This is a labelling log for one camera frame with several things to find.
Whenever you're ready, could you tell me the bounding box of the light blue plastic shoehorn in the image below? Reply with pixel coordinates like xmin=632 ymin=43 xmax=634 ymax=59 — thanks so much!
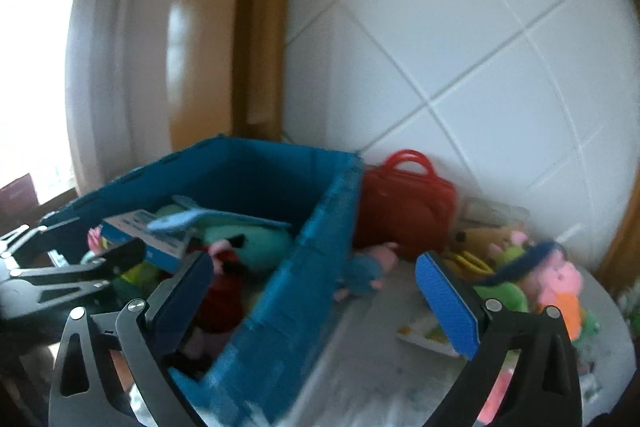
xmin=146 ymin=195 xmax=291 ymax=233

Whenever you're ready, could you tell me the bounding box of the pink pig plush orange dress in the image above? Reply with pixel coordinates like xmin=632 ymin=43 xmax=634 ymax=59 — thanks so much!
xmin=528 ymin=248 xmax=582 ymax=341

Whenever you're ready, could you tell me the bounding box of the white green booklet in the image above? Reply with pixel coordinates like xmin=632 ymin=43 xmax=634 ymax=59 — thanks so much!
xmin=396 ymin=310 xmax=460 ymax=358

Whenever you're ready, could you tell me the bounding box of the dark blue fuzzy plush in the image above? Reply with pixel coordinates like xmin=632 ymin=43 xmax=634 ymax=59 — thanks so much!
xmin=478 ymin=241 xmax=567 ymax=286

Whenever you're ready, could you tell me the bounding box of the brown bear plush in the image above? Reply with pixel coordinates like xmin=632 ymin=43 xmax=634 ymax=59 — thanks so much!
xmin=449 ymin=225 xmax=529 ymax=268

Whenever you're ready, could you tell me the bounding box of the blue white box in crate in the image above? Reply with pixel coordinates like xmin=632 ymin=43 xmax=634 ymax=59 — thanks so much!
xmin=101 ymin=210 xmax=191 ymax=274

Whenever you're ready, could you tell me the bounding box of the small pig plush blue shirt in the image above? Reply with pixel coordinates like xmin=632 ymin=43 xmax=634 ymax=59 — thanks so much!
xmin=334 ymin=243 xmax=398 ymax=301

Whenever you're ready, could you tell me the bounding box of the red toy handbag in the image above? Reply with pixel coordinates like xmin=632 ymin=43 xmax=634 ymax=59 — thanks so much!
xmin=354 ymin=150 xmax=458 ymax=260

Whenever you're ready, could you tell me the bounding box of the teal plush in crate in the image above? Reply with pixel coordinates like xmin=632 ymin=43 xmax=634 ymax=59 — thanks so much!
xmin=184 ymin=222 xmax=294 ymax=274

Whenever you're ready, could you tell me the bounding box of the blue plastic storage crate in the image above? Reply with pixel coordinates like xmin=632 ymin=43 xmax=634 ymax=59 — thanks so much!
xmin=41 ymin=135 xmax=363 ymax=426

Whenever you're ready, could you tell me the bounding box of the wooden door frame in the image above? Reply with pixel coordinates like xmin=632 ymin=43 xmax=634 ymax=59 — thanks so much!
xmin=166 ymin=0 xmax=288 ymax=150

